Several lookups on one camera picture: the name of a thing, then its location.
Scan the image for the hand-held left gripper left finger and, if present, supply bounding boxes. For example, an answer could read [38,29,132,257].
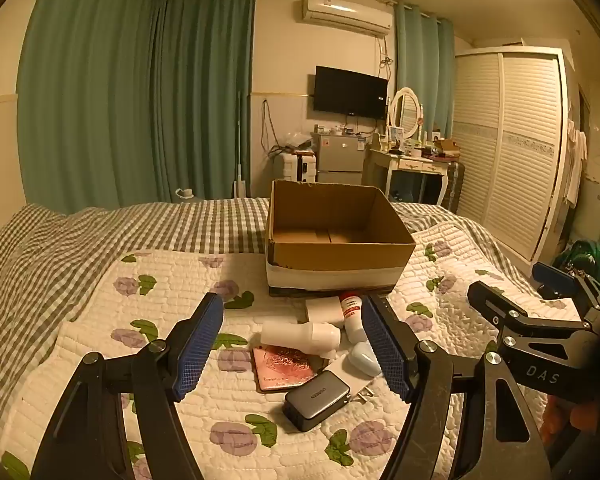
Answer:
[30,292,226,480]

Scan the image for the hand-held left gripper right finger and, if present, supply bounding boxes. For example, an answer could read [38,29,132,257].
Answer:
[361,296,553,480]

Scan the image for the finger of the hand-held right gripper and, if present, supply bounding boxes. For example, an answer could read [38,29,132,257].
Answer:
[467,280,582,331]
[532,262,600,314]

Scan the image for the light blue case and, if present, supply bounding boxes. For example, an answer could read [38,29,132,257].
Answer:
[348,341,384,377]

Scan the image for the white tube with red label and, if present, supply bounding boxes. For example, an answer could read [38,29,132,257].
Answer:
[340,291,369,344]

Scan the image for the small white box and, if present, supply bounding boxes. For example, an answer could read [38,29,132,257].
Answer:
[305,296,345,325]

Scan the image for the grey power adapter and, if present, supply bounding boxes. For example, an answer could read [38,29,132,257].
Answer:
[283,372,352,433]

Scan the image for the white cylindrical bottle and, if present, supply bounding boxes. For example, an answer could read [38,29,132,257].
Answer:
[260,321,342,361]

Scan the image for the brown cardboard box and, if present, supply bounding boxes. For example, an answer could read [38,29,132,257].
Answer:
[264,179,417,295]

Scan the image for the person's right hand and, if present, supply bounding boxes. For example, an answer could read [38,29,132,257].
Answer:
[542,394,600,441]

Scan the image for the dark green bag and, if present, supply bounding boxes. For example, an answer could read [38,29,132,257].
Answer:
[552,240,600,281]

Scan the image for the hanging white clothes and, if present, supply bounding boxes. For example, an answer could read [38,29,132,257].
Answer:
[564,119,589,207]

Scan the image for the silver suitcase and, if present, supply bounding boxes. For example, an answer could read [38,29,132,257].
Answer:
[440,160,467,212]

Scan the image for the floral quilted bedspread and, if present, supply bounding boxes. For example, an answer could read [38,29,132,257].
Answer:
[0,195,531,411]

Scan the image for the white louvred wardrobe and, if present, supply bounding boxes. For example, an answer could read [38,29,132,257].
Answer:
[452,47,569,264]

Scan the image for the white dressing table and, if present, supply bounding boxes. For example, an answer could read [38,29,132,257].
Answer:
[364,147,457,207]

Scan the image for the grey small fridge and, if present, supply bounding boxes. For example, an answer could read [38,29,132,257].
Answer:
[312,132,366,185]

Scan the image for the white suitcase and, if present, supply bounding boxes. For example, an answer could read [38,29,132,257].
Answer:
[280,152,319,184]

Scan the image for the white oval mirror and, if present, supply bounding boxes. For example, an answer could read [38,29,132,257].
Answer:
[388,87,424,137]

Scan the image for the narrow green curtain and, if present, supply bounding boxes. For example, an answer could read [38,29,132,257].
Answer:
[394,2,456,137]

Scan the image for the wide green curtain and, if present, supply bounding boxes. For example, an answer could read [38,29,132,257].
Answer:
[17,0,170,217]

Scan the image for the white air conditioner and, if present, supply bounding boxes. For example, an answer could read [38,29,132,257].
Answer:
[296,0,395,37]

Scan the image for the hanging black cable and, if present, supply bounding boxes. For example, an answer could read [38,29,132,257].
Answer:
[259,99,282,157]

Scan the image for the black wall television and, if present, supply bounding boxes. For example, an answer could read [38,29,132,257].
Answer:
[313,65,389,122]

